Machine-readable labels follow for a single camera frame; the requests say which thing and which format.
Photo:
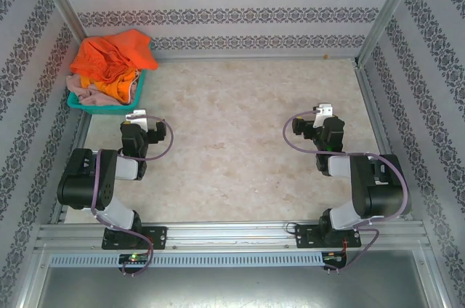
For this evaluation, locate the red-orange shorts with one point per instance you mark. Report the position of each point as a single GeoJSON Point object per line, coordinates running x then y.
{"type": "Point", "coordinates": [138, 50]}

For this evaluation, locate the aluminium back rail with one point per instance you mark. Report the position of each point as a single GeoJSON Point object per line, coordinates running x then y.
{"type": "Point", "coordinates": [225, 56]}

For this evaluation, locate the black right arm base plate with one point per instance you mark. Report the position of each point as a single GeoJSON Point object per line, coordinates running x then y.
{"type": "Point", "coordinates": [305, 239]}

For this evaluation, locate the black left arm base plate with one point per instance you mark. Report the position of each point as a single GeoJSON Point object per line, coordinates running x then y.
{"type": "Point", "coordinates": [158, 237]}

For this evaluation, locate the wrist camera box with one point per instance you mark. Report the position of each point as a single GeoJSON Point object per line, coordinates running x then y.
{"type": "Point", "coordinates": [323, 113]}
{"type": "Point", "coordinates": [140, 119]}

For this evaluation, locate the aluminium front rail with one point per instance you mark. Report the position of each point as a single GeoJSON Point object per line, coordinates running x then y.
{"type": "Point", "coordinates": [232, 235]}

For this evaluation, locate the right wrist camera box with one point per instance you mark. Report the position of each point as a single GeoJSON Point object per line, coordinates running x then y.
{"type": "Point", "coordinates": [323, 113]}

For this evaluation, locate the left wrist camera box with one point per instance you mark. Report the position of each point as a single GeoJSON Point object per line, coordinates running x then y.
{"type": "Point", "coordinates": [140, 119]}

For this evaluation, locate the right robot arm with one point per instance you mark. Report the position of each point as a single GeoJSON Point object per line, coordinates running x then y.
{"type": "Point", "coordinates": [385, 191]}

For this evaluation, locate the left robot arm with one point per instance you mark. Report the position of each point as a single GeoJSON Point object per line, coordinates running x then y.
{"type": "Point", "coordinates": [83, 177]}

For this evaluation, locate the teal plastic basket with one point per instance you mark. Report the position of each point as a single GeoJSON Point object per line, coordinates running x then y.
{"type": "Point", "coordinates": [109, 109]}

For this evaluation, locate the aluminium frame post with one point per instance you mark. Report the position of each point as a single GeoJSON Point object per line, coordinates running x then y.
{"type": "Point", "coordinates": [61, 6]}
{"type": "Point", "coordinates": [390, 10]}

